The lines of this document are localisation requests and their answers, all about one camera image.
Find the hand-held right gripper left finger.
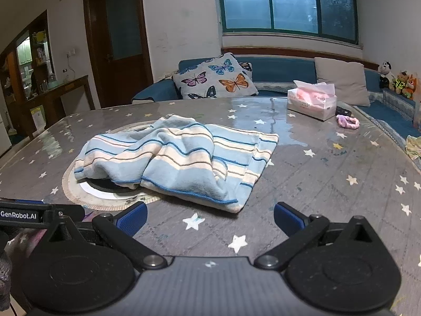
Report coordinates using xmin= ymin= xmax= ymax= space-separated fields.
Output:
xmin=45 ymin=201 xmax=168 ymax=272

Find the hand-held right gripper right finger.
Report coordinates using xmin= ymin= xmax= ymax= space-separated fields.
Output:
xmin=255 ymin=202 xmax=386 ymax=271

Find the blue striped shirt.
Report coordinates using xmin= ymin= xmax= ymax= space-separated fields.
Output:
xmin=74 ymin=115 xmax=279 ymax=213

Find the grey star-print tablecloth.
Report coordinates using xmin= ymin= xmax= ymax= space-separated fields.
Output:
xmin=0 ymin=96 xmax=421 ymax=307

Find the wooden console table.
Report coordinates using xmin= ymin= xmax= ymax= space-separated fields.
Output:
xmin=21 ymin=75 xmax=96 ymax=139

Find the pink scrunchie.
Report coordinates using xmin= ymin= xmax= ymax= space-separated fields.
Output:
xmin=336 ymin=114 xmax=360 ymax=130

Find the pink tissue box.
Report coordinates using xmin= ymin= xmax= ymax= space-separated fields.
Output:
xmin=286 ymin=80 xmax=338 ymax=121

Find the wooden display shelf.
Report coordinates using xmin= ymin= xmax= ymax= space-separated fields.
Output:
xmin=0 ymin=10 xmax=56 ymax=112

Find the pale yellow cloth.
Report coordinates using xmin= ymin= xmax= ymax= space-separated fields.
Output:
xmin=405 ymin=134 xmax=421 ymax=162

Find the blue sofa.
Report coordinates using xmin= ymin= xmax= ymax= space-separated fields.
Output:
xmin=132 ymin=53 xmax=421 ymax=168

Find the beige pillow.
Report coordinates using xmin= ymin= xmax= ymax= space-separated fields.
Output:
xmin=314 ymin=57 xmax=370 ymax=107

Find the butterfly print pillow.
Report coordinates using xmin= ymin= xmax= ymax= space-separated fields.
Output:
xmin=173 ymin=53 xmax=259 ymax=100

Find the panda plush toy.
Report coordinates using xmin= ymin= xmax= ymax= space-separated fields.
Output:
xmin=378 ymin=61 xmax=396 ymax=89

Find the brown wooden door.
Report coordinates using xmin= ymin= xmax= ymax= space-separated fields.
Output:
xmin=82 ymin=0 xmax=153 ymax=109

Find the green yellow plush toy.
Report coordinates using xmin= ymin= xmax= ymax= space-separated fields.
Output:
xmin=393 ymin=71 xmax=410 ymax=95

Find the orange plush toy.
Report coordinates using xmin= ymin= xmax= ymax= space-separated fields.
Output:
xmin=406 ymin=74 xmax=421 ymax=102

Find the green framed window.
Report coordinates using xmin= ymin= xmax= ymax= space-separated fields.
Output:
xmin=217 ymin=0 xmax=359 ymax=45

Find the beige fringed ring mat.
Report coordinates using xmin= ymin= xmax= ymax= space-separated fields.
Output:
xmin=62 ymin=120 xmax=165 ymax=212

